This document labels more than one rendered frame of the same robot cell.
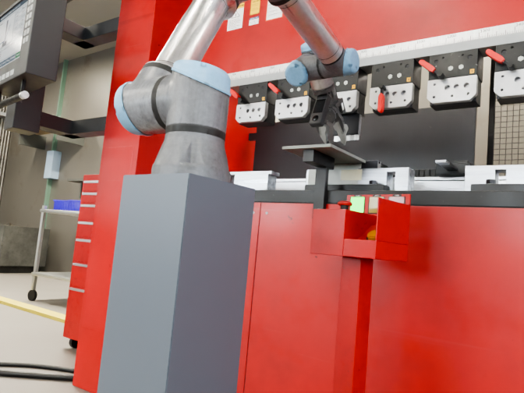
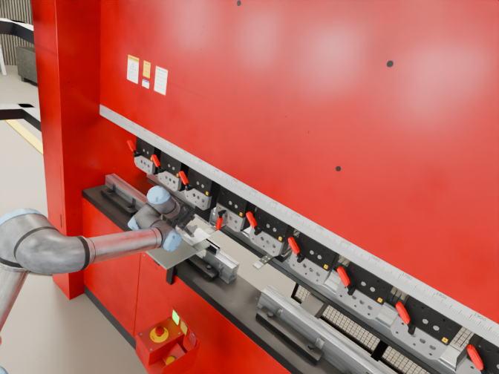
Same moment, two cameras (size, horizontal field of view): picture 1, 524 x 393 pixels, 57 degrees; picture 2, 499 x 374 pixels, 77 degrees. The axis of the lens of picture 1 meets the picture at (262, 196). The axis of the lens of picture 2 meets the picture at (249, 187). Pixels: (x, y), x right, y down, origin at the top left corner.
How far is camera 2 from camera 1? 141 cm
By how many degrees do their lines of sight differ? 32
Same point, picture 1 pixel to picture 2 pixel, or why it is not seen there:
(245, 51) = (139, 108)
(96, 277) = not seen: hidden behind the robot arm
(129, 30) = (42, 56)
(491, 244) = (252, 361)
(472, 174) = (264, 298)
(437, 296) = (222, 362)
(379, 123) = not seen: hidden behind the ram
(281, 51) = (163, 127)
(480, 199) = (252, 336)
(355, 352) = not seen: outside the picture
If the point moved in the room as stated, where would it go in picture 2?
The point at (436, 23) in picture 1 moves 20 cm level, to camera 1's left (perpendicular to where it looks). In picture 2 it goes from (266, 184) to (215, 174)
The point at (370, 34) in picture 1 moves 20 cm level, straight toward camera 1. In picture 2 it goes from (223, 159) to (206, 177)
